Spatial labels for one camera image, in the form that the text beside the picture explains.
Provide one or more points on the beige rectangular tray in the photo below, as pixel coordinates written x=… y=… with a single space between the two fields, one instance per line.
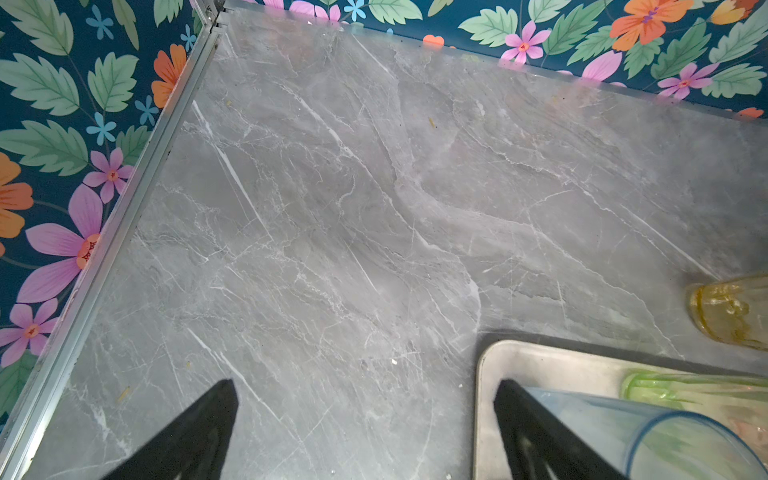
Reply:
x=563 y=366

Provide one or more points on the blue translucent tall cup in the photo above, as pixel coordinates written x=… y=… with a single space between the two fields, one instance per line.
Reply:
x=644 y=441

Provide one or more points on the green translucent tall cup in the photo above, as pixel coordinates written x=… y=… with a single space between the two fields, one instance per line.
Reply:
x=738 y=402

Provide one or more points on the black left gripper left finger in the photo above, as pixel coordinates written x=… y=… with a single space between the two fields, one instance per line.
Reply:
x=193 y=446

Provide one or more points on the yellow translucent short cup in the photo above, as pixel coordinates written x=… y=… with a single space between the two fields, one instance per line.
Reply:
x=731 y=312

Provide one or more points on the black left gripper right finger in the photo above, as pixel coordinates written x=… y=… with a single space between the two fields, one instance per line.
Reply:
x=537 y=445

